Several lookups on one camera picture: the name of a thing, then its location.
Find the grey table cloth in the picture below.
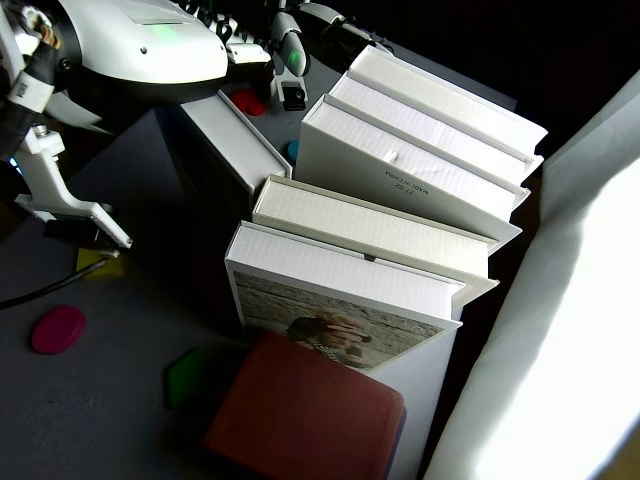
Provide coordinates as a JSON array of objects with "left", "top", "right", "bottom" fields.
[{"left": 0, "top": 39, "right": 519, "bottom": 480}]

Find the dark red book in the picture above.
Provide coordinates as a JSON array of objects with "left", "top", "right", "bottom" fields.
[{"left": 202, "top": 332, "right": 407, "bottom": 480}]

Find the black cable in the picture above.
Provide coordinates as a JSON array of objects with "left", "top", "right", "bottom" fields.
[{"left": 0, "top": 258, "right": 110, "bottom": 309}]

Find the yellow square block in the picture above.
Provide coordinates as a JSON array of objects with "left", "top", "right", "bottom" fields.
[{"left": 74, "top": 247, "right": 125, "bottom": 281}]

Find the white book with scratched pages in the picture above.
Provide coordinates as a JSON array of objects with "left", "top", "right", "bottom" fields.
[{"left": 152, "top": 89, "right": 294, "bottom": 251}]

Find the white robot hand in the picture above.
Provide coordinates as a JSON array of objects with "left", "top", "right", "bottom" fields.
[
  {"left": 299, "top": 2, "right": 396, "bottom": 59},
  {"left": 47, "top": 0, "right": 274, "bottom": 129}
]

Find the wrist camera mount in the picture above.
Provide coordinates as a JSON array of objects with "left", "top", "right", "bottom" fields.
[
  {"left": 14, "top": 124, "right": 134, "bottom": 251},
  {"left": 272, "top": 74, "right": 309, "bottom": 112}
]

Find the green hexagon block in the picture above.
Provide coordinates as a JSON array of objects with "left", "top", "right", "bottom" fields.
[{"left": 164, "top": 347, "right": 216, "bottom": 409}]

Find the white book with photo cover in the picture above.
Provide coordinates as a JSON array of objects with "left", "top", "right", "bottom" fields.
[{"left": 223, "top": 220, "right": 466, "bottom": 480}]

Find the large white board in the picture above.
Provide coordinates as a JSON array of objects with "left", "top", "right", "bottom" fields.
[{"left": 422, "top": 69, "right": 640, "bottom": 480}]

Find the magenta oval block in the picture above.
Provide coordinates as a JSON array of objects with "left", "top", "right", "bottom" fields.
[{"left": 31, "top": 304, "right": 87, "bottom": 355}]

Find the white book with small print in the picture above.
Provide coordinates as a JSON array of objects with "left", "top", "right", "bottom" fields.
[{"left": 292, "top": 93, "right": 531, "bottom": 249}]

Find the red heart block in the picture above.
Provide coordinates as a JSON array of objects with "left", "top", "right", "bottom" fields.
[{"left": 230, "top": 88, "right": 266, "bottom": 117}]

